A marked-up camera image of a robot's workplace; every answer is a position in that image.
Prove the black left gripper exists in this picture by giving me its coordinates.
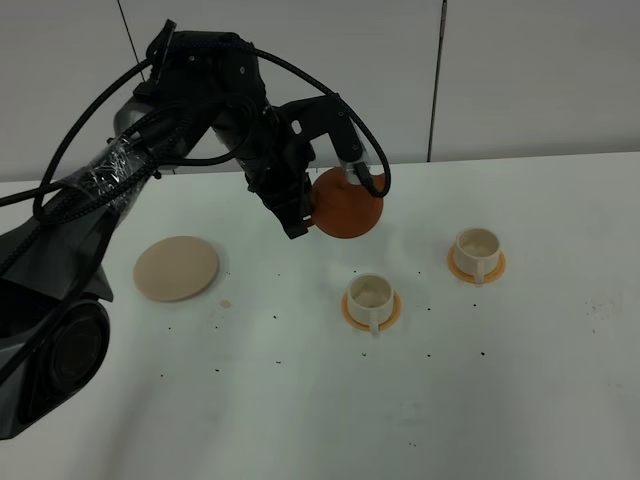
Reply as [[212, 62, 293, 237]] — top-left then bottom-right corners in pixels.
[[133, 29, 314, 239]]

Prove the white teacup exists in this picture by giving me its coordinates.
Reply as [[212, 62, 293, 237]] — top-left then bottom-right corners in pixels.
[[346, 274, 395, 310], [453, 228, 501, 284]]

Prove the far orange saucer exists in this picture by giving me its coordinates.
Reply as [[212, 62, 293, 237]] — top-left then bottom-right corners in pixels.
[[447, 246, 507, 284]]

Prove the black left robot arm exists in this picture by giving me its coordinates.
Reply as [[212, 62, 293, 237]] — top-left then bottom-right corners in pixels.
[[1, 23, 314, 440]]

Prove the beige round teapot coaster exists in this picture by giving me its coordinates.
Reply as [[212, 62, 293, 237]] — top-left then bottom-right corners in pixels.
[[133, 236, 220, 303]]

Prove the near white teacup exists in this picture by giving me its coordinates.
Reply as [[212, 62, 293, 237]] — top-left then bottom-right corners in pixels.
[[346, 274, 395, 310]]

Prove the near orange saucer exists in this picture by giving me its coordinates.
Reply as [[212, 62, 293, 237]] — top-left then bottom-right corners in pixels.
[[341, 291, 402, 334]]

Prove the far white teacup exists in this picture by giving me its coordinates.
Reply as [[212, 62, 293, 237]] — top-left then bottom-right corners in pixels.
[[453, 228, 501, 284]]

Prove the brown clay teapot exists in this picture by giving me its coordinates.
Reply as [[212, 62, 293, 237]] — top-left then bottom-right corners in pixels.
[[310, 167, 384, 239]]

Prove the orange saucer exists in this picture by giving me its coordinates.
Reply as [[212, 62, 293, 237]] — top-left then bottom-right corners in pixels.
[[341, 291, 402, 334], [447, 246, 507, 284]]

